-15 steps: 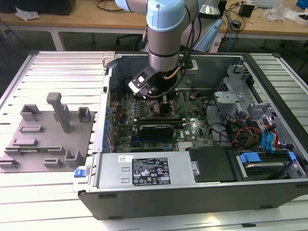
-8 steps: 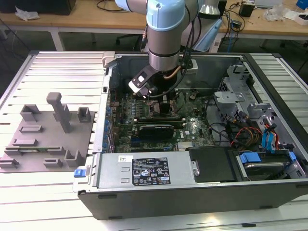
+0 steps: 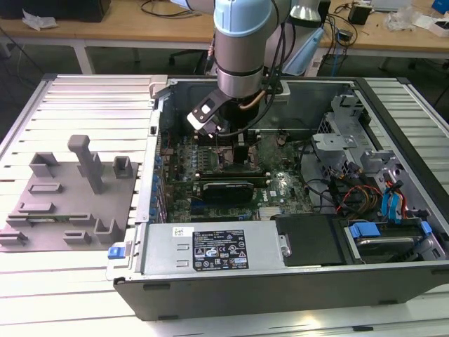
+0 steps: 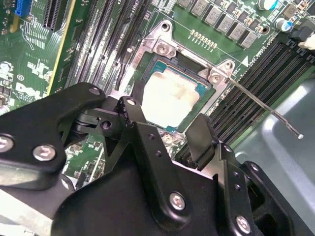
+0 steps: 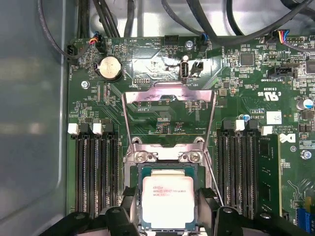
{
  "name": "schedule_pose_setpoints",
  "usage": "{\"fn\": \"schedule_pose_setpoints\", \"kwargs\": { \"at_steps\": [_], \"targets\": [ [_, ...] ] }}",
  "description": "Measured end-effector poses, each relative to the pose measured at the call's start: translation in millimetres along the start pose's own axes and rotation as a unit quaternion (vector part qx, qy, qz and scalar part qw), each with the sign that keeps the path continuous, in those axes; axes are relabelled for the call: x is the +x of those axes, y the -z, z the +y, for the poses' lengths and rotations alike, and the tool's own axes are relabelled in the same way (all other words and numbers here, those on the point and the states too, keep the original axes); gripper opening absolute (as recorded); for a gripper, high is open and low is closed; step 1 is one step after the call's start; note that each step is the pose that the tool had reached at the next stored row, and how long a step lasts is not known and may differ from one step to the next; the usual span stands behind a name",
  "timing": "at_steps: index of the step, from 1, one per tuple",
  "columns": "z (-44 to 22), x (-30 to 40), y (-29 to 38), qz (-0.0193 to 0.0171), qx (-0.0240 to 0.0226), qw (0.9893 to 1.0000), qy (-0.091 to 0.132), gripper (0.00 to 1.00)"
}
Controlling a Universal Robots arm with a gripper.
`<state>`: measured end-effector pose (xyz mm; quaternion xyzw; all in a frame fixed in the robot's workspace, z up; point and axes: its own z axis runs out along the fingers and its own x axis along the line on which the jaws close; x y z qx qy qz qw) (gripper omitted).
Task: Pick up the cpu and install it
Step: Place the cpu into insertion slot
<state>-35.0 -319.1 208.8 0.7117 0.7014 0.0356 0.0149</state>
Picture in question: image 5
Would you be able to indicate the CPU with silver top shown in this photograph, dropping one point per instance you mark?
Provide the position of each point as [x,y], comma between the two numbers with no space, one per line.
[167,196]

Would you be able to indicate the black RAM slot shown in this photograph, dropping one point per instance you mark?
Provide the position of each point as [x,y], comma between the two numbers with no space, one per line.
[236,172]
[78,172]
[100,172]
[250,172]
[223,172]
[113,172]
[88,172]

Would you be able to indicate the internal USB port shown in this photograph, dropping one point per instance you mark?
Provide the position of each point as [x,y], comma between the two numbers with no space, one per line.
[185,70]

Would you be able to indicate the CPU socket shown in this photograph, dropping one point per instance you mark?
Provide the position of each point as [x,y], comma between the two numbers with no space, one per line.
[130,167]

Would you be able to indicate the white board sticker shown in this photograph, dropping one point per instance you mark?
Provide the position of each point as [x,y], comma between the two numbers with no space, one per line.
[274,117]

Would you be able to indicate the silver board screw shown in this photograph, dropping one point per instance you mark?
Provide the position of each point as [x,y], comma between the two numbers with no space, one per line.
[305,154]
[85,84]
[189,44]

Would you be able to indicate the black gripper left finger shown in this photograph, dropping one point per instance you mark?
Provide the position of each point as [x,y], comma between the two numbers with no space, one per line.
[130,221]

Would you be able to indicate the blue expansion slot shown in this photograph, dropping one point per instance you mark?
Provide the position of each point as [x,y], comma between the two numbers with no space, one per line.
[307,216]

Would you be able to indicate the black square chip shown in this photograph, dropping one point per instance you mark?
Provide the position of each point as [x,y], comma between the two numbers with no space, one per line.
[246,59]

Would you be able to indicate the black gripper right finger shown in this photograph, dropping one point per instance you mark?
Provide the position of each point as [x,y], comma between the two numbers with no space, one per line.
[206,221]

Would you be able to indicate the black open PC case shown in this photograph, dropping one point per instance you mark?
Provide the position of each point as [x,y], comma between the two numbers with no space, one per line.
[29,98]

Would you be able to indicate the large silver capacitor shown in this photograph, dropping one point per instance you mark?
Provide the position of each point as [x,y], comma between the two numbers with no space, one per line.
[306,103]

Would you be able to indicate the green motherboard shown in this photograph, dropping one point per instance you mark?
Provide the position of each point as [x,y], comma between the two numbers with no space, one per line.
[172,118]

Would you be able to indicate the metal socket cover frame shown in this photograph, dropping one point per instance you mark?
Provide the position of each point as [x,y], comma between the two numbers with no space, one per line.
[140,94]

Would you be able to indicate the installed green RAM stick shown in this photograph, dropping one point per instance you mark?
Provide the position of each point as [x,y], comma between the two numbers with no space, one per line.
[268,172]

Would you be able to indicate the small silver capacitor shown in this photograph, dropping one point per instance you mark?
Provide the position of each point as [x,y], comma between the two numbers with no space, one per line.
[246,117]

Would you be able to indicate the silver coin battery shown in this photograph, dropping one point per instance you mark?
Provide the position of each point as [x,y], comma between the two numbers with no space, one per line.
[109,67]

